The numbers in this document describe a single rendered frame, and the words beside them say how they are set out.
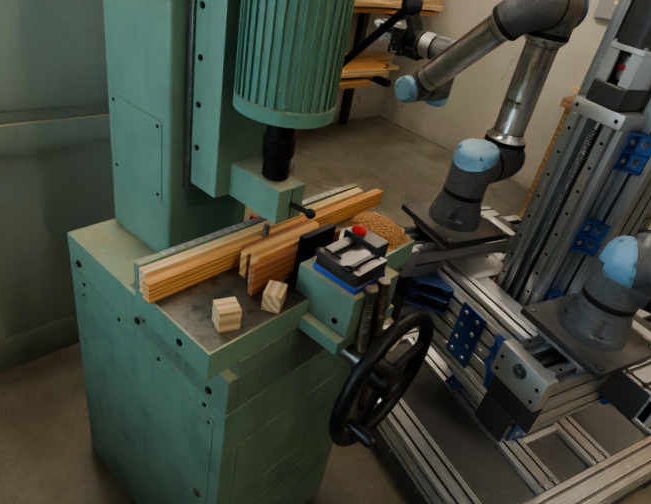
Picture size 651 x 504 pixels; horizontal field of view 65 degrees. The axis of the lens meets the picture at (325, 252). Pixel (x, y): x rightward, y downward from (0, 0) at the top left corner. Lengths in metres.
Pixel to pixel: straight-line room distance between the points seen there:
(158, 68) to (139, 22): 0.09
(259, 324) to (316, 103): 0.38
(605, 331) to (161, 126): 1.01
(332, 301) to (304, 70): 0.39
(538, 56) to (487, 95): 2.91
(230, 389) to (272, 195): 0.35
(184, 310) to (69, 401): 1.13
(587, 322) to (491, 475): 0.66
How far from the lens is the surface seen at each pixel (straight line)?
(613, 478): 1.93
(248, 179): 0.99
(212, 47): 0.95
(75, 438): 1.89
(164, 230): 1.14
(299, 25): 0.82
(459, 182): 1.46
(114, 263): 1.19
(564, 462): 1.90
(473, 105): 4.47
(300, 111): 0.85
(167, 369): 1.11
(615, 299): 1.23
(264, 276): 0.94
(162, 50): 1.00
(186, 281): 0.94
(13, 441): 1.93
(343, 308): 0.91
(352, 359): 0.98
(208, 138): 1.00
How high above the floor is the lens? 1.49
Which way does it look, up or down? 33 degrees down
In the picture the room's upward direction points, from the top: 12 degrees clockwise
